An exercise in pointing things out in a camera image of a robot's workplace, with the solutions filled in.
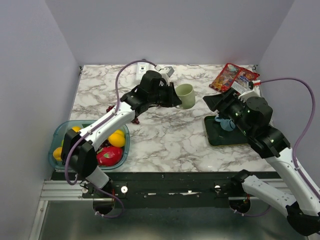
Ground grapes in bin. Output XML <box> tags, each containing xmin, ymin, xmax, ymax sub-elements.
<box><xmin>99</xmin><ymin>139</ymin><xmax>110</xmax><ymax>150</ymax></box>

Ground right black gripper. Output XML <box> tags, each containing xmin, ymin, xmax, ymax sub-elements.
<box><xmin>202</xmin><ymin>86</ymin><xmax>253</xmax><ymax>137</ymax></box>

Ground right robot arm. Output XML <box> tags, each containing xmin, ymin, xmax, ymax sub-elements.
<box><xmin>203</xmin><ymin>89</ymin><xmax>320</xmax><ymax>236</ymax></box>

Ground white rectangular device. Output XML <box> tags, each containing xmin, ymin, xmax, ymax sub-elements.
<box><xmin>135</xmin><ymin>59</ymin><xmax>150</xmax><ymax>83</ymax></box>

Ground light blue mug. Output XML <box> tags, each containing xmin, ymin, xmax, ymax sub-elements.
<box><xmin>214</xmin><ymin>116</ymin><xmax>236</xmax><ymax>132</ymax></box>

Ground red dragon fruit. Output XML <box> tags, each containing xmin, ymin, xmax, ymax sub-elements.
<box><xmin>96</xmin><ymin>146</ymin><xmax>123</xmax><ymax>167</ymax></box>

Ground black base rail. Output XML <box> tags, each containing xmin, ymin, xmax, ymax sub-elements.
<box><xmin>82</xmin><ymin>171</ymin><xmax>281</xmax><ymax>210</ymax></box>

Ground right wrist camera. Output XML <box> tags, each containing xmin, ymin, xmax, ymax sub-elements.
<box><xmin>238</xmin><ymin>80</ymin><xmax>261</xmax><ymax>103</ymax></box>

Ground sage green mug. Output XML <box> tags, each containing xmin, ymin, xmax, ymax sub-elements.
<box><xmin>175</xmin><ymin>83</ymin><xmax>196</xmax><ymax>110</ymax></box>

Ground clear blue fruit bin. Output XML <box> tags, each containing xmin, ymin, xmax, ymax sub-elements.
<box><xmin>48</xmin><ymin>120</ymin><xmax>130</xmax><ymax>171</ymax></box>

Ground red snack packet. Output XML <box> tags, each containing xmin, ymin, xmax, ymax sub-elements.
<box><xmin>209</xmin><ymin>63</ymin><xmax>260</xmax><ymax>94</ymax></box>

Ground yellow lemon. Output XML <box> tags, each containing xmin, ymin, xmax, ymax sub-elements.
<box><xmin>108</xmin><ymin>132</ymin><xmax>126</xmax><ymax>148</ymax></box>
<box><xmin>114</xmin><ymin>129</ymin><xmax>125</xmax><ymax>137</ymax></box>

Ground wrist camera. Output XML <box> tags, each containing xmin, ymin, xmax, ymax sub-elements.
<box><xmin>155</xmin><ymin>65</ymin><xmax>175</xmax><ymax>85</ymax></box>
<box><xmin>238</xmin><ymin>80</ymin><xmax>261</xmax><ymax>103</ymax></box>

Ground loose red grape bunch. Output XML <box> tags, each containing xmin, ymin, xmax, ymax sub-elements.
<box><xmin>106</xmin><ymin>105</ymin><xmax>140</xmax><ymax>125</ymax></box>

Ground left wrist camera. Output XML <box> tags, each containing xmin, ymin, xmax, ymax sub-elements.
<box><xmin>155</xmin><ymin>65</ymin><xmax>175</xmax><ymax>85</ymax></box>

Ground dark green tray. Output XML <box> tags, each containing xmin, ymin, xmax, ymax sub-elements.
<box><xmin>204</xmin><ymin>115</ymin><xmax>248</xmax><ymax>147</ymax></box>

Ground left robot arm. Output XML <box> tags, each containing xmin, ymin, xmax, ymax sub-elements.
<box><xmin>61</xmin><ymin>66</ymin><xmax>182</xmax><ymax>198</ymax></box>

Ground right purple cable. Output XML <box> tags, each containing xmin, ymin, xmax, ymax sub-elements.
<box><xmin>254</xmin><ymin>77</ymin><xmax>320</xmax><ymax>201</ymax></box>

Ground small orange fruit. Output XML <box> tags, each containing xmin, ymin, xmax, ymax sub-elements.
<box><xmin>52</xmin><ymin>146</ymin><xmax>63</xmax><ymax>162</ymax></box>

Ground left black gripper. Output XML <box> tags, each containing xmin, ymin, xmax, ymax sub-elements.
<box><xmin>147</xmin><ymin>81</ymin><xmax>182</xmax><ymax>108</ymax></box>

